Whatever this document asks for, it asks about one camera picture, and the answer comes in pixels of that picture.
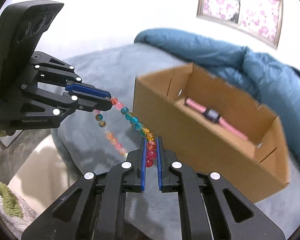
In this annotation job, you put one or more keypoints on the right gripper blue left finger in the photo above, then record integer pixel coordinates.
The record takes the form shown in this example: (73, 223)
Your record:
(94, 206)

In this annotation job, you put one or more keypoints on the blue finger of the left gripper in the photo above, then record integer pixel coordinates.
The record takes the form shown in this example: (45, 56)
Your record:
(80, 87)
(87, 104)

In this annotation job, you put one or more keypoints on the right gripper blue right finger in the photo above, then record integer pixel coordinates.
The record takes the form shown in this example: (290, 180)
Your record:
(210, 206)

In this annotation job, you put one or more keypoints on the pink strap smartwatch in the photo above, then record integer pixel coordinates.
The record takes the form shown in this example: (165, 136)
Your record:
(214, 117)

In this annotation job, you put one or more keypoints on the cream trouser left leg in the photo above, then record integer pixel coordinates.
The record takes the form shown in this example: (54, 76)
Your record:
(43, 177)

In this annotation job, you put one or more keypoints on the brown cardboard box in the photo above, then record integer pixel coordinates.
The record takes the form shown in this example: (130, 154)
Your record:
(258, 167)

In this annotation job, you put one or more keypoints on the teal blue duvet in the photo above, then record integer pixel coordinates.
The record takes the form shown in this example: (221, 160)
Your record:
(266, 79)

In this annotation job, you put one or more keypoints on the floral film window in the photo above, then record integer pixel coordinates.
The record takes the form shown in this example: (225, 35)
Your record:
(261, 19)

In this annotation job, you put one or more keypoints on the black camera housing left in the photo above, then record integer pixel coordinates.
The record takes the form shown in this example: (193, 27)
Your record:
(21, 27)

